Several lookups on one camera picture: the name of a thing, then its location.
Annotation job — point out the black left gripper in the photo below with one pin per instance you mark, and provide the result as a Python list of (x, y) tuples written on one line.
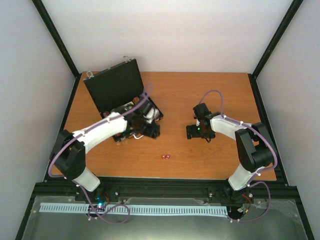
[(152, 132)]

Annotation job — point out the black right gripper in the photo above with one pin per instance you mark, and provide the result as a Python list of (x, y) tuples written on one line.
[(211, 135)]

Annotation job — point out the orange red poker chip stack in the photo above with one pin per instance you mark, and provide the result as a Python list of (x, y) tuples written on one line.
[(136, 100)]

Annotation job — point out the brown green poker chip stack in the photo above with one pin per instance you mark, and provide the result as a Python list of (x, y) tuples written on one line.
[(105, 114)]

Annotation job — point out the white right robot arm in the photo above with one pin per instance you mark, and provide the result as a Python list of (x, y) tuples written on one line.
[(255, 150)]

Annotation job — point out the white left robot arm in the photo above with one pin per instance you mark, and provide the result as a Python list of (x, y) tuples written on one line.
[(68, 156)]

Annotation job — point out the black poker set case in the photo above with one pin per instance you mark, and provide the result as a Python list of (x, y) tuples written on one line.
[(115, 88)]

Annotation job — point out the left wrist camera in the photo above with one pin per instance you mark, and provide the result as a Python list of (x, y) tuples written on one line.
[(150, 112)]

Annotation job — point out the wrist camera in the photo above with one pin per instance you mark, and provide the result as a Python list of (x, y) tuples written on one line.
[(150, 112), (201, 111)]

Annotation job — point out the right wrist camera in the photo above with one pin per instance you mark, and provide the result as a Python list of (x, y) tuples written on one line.
[(201, 111)]

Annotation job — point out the white slotted cable duct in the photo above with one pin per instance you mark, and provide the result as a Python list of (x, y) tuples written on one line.
[(135, 210)]

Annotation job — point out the black aluminium frame rail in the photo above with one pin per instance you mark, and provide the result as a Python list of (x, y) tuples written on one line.
[(213, 191)]

